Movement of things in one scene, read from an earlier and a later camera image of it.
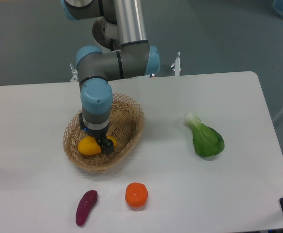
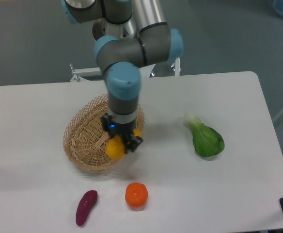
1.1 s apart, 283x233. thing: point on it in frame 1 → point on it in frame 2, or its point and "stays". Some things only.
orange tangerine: (136, 194) stays
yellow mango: (89, 145) → (115, 145)
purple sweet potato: (87, 200) stays
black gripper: (100, 135) → (125, 130)
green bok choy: (207, 141) stays
